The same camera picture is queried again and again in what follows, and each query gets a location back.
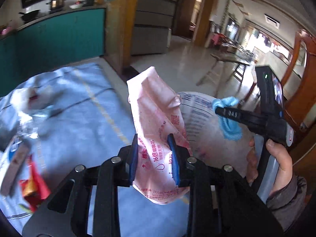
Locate pink plastic packaging bag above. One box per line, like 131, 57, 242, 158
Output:
127, 66, 190, 205

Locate clear crinkled plastic wrapper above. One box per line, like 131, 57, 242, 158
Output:
17, 105, 53, 140

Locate white ointment box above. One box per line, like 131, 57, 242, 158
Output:
1, 135, 29, 197

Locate white bag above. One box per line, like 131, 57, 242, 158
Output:
10, 86, 53, 113

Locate trash bin with white bag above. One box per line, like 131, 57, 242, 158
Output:
179, 91, 258, 182

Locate teal lower kitchen cabinets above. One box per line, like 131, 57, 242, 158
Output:
1, 8, 106, 96

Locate person's right hand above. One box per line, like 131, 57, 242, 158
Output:
246, 137, 294, 198

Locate red wooden chair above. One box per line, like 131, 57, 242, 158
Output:
281, 29, 315, 144

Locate wooden bench stool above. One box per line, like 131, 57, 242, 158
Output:
196, 53, 251, 91

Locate dining table with cloth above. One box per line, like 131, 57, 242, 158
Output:
256, 52, 305, 100

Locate light blue checked tablecloth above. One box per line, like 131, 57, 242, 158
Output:
0, 61, 191, 237

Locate red snack wrapper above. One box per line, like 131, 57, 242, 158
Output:
19, 155, 51, 213

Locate grey multi-door refrigerator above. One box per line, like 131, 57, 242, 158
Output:
131, 0, 177, 56

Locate wooden glass sliding door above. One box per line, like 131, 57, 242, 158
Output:
97, 0, 138, 75

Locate dark casserole pot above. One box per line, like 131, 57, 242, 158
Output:
83, 0, 97, 7

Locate white bowl on counter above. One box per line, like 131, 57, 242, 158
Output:
69, 3, 83, 9

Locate stainless steel stock pot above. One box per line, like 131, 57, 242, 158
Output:
46, 0, 67, 12

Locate black wok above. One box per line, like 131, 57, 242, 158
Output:
19, 9, 40, 22

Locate pink bowl on counter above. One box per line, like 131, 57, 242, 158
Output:
1, 26, 12, 35

